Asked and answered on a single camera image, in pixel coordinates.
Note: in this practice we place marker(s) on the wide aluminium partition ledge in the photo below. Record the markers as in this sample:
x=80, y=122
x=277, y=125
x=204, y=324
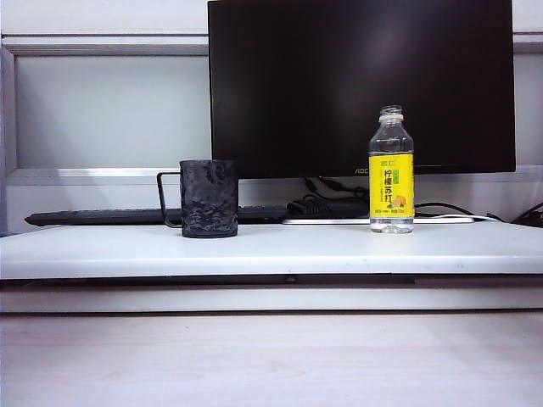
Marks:
x=85, y=173

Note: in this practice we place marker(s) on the black computer keyboard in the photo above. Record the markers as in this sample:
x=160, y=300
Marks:
x=106, y=216

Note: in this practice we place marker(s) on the thin aluminium partition rail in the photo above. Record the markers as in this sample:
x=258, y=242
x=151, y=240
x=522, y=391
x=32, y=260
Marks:
x=106, y=44

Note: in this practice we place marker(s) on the black power adapter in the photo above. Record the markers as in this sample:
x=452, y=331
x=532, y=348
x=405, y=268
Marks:
x=309, y=207

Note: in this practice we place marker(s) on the white raised desk board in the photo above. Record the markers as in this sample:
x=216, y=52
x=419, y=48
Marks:
x=271, y=254

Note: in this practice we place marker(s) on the silver white monitor stand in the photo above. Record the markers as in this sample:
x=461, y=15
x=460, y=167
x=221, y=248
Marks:
x=331, y=220

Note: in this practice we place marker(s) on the black AOC computer monitor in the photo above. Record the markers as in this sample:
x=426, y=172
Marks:
x=339, y=85

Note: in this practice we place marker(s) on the clear bottle with yellow label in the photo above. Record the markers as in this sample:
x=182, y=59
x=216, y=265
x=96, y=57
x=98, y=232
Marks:
x=391, y=186

